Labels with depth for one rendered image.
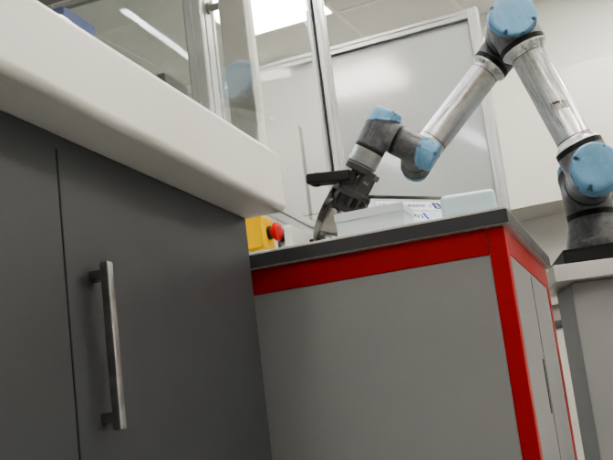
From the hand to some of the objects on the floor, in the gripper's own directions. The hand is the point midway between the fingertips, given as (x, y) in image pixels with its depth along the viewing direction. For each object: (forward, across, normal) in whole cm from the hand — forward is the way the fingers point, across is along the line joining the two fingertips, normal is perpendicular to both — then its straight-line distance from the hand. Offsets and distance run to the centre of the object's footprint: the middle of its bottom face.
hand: (316, 236), depth 268 cm
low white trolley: (+59, -41, -75) cm, 104 cm away
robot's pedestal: (+37, +23, -105) cm, 114 cm away
